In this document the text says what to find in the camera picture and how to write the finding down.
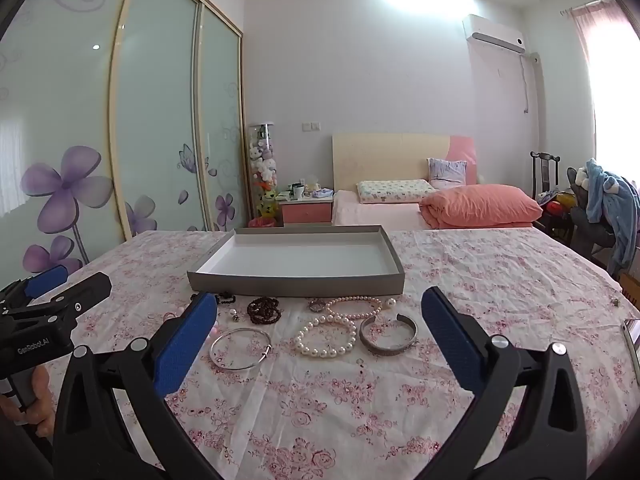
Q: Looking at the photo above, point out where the grey chair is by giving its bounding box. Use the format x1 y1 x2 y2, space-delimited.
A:
566 166 617 252

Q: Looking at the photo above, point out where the grey cardboard tray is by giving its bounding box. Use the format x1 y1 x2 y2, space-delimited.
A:
186 226 406 297

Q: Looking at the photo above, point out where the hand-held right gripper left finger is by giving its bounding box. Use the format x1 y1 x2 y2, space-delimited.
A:
52 291 221 480

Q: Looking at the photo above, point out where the dark wooden chair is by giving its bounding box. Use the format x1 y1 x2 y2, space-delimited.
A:
530 151 576 241

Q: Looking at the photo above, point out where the red and yellow toy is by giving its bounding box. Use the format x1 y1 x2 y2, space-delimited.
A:
545 192 576 216

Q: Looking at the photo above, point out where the white pearl bracelet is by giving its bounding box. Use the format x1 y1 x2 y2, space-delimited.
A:
293 316 357 359

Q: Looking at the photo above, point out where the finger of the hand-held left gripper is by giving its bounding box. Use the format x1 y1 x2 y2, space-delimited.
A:
0 272 113 330
0 265 70 309

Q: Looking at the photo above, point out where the blue fleece garment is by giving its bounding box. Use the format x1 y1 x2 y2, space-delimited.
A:
585 158 640 273

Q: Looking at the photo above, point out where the clear tube of plush toys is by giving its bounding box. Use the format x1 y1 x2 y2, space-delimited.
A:
247 122 277 221

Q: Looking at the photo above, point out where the pink curtain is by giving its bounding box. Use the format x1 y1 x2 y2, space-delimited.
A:
570 2 601 161

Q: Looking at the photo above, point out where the orange folded duvet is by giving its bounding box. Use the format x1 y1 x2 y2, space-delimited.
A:
419 183 543 229

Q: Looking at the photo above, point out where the dark red bead bracelet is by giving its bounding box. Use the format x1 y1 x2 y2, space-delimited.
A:
247 296 282 325

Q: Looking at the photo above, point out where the floral sliding-door wardrobe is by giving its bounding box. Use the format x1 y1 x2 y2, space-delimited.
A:
0 0 251 281

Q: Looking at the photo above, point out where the pink and white nightstand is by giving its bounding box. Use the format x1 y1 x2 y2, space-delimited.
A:
276 195 334 226

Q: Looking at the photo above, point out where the pink bed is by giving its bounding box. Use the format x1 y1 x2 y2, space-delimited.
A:
331 190 536 231

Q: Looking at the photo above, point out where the patterned white pillow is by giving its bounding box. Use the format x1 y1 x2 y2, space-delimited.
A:
356 178 437 205

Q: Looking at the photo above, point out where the pink floral cloth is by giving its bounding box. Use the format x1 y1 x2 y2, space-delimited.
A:
30 230 636 480

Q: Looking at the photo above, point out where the person's left hand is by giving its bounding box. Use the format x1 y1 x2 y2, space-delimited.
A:
0 365 57 438

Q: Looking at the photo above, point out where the pink pearl necklace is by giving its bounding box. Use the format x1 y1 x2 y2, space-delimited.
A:
325 296 387 321

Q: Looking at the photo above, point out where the lilac printed pillow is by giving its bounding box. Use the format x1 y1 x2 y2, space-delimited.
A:
426 158 469 190

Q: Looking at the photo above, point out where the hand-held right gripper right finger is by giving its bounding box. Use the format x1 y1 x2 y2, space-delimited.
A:
420 286 588 480

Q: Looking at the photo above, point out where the thin silver bangle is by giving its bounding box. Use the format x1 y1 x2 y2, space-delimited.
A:
209 328 273 372

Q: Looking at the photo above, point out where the air conditioner pipe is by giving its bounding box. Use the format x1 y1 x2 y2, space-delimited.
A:
520 52 541 113

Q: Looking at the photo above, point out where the white air conditioner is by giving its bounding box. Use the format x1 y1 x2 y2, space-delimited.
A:
462 14 527 54

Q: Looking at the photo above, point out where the cream and pink headboard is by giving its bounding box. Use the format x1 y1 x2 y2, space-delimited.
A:
332 133 477 192

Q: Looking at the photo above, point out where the wide silver cuff bracelet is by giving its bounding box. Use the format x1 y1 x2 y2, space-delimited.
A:
359 312 418 357

